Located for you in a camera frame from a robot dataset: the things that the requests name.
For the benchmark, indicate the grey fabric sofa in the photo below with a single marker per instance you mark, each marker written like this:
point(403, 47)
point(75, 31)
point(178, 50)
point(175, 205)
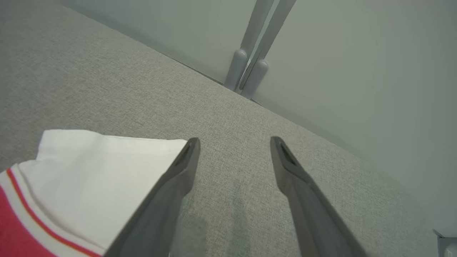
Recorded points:
point(142, 89)

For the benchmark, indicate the light grey metal bracket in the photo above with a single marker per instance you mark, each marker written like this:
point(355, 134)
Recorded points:
point(448, 246)

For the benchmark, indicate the red shirt with white sleeves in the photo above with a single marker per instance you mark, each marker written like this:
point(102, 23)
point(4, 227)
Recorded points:
point(89, 178)

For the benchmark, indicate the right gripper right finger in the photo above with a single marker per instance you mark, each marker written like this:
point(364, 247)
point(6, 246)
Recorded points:
point(314, 221)

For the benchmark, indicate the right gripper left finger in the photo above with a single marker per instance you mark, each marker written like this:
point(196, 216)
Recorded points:
point(157, 214)

